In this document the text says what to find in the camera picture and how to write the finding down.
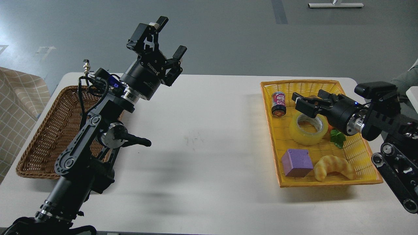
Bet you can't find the purple cube block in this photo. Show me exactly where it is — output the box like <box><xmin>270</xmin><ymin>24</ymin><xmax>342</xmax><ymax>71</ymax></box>
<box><xmin>281</xmin><ymin>149</ymin><xmax>314</xmax><ymax>178</ymax></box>

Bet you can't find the beige checkered cloth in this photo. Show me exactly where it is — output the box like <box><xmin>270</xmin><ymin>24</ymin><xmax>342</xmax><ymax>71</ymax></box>
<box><xmin>0</xmin><ymin>67</ymin><xmax>50</xmax><ymax>181</ymax></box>

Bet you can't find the small soda can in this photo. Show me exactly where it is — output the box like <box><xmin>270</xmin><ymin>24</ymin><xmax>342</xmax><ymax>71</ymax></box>
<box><xmin>271</xmin><ymin>91</ymin><xmax>287</xmax><ymax>118</ymax></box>

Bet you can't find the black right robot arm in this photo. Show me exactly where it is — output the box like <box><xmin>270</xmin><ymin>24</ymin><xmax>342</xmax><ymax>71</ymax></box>
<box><xmin>292</xmin><ymin>82</ymin><xmax>418</xmax><ymax>214</ymax></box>

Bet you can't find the person grey sleeve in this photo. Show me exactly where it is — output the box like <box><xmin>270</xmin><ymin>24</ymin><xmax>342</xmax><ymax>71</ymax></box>
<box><xmin>390</xmin><ymin>65</ymin><xmax>418</xmax><ymax>110</ymax></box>

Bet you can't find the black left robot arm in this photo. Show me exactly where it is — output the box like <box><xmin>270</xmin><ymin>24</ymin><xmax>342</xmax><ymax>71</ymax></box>
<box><xmin>3</xmin><ymin>16</ymin><xmax>187</xmax><ymax>235</ymax></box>

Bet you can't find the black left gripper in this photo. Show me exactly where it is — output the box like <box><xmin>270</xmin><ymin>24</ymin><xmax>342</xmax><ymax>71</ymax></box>
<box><xmin>121</xmin><ymin>16</ymin><xmax>187</xmax><ymax>100</ymax></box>

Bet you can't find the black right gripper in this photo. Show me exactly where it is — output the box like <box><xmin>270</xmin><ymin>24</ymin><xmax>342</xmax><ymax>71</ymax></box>
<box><xmin>292</xmin><ymin>89</ymin><xmax>363</xmax><ymax>136</ymax></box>

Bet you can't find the yellow plastic basket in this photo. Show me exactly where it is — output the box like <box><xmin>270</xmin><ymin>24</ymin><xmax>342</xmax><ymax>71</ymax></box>
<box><xmin>260</xmin><ymin>79</ymin><xmax>383</xmax><ymax>188</ymax></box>

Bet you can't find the brown wicker basket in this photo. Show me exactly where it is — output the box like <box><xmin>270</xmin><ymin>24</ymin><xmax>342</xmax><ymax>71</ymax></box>
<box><xmin>15</xmin><ymin>86</ymin><xmax>128</xmax><ymax>179</ymax></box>

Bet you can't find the toy croissant bread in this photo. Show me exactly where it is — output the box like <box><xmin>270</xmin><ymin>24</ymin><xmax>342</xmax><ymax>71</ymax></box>
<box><xmin>313</xmin><ymin>155</ymin><xmax>357</xmax><ymax>182</ymax></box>

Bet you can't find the orange toy carrot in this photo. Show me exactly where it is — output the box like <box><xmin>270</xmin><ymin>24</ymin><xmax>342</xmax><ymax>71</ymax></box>
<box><xmin>328</xmin><ymin>124</ymin><xmax>335</xmax><ymax>132</ymax></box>

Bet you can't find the yellow tape roll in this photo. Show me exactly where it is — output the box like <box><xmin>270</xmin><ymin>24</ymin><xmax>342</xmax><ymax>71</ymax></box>
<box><xmin>288</xmin><ymin>111</ymin><xmax>328</xmax><ymax>146</ymax></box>

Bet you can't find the white bar on floor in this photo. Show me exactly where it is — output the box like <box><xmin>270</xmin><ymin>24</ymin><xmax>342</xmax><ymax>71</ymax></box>
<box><xmin>308</xmin><ymin>0</ymin><xmax>364</xmax><ymax>8</ymax></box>

